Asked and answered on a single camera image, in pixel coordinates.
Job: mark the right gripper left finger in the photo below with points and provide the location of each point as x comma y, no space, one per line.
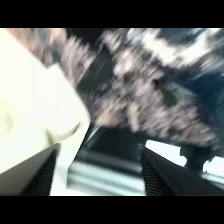
28,178

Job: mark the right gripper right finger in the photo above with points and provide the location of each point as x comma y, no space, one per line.
170,178

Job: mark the cream pants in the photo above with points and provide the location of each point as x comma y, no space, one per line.
36,110

